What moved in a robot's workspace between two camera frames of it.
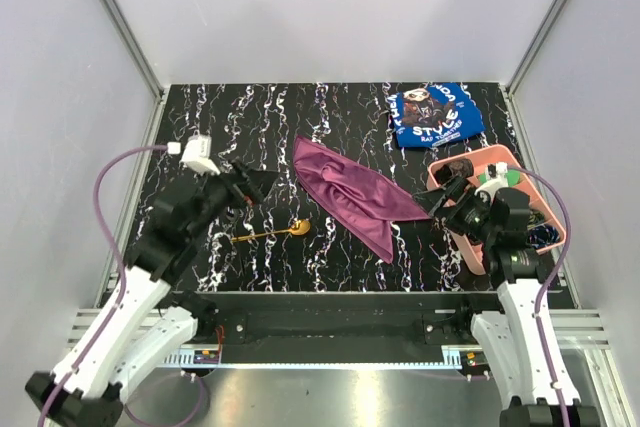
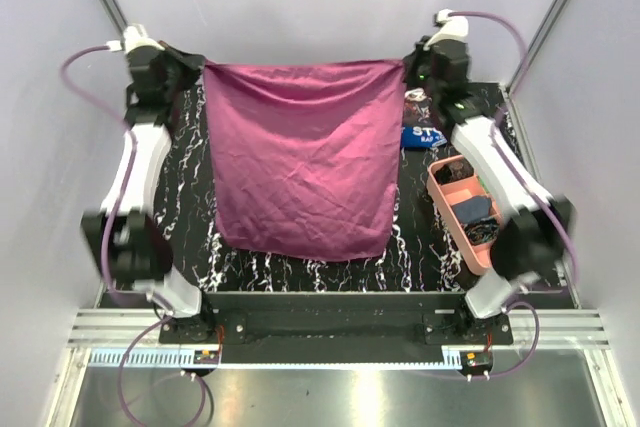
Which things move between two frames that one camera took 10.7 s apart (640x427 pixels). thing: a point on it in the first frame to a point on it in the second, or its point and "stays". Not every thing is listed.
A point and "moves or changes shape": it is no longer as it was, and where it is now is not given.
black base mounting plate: (339, 329) stays
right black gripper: (449, 215) to (412, 60)
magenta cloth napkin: (363, 201) moves or changes shape
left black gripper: (248, 186) to (193, 61)
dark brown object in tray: (462, 167) stays
